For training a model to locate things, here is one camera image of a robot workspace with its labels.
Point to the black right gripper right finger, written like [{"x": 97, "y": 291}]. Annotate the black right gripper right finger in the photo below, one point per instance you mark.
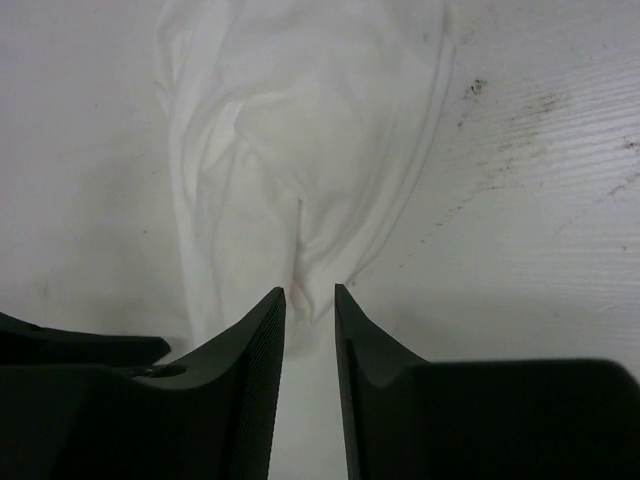
[{"x": 408, "y": 418}]

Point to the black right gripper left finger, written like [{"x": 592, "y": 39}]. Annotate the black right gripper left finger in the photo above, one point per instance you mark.
[{"x": 87, "y": 406}]

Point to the white tank top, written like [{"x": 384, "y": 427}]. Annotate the white tank top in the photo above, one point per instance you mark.
[{"x": 297, "y": 131}]

